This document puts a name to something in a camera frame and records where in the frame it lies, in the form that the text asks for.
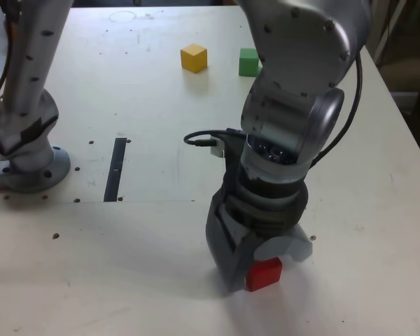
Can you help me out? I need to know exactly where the yellow cube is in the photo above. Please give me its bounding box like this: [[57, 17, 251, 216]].
[[180, 43, 209, 74]]

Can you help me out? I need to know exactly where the green cube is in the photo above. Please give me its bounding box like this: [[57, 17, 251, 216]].
[[238, 48, 263, 77]]

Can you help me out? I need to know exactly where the black camera cable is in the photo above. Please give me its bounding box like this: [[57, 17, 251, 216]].
[[183, 52, 364, 169]]

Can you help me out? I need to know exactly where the red cube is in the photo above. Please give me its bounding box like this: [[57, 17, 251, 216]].
[[244, 257, 284, 293]]

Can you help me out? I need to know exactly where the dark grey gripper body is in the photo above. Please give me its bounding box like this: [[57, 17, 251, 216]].
[[230, 206, 304, 242]]

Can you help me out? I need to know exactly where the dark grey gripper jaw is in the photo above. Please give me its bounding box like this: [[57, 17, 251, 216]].
[[205, 190, 265, 294]]

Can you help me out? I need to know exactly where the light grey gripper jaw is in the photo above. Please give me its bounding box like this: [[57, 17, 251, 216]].
[[253, 226, 315, 263]]

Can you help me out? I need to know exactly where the black tape strip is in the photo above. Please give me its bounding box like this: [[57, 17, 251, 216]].
[[103, 137, 127, 203]]

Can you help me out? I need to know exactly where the white gripper camera box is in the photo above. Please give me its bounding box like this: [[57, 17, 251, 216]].
[[209, 139, 228, 159]]

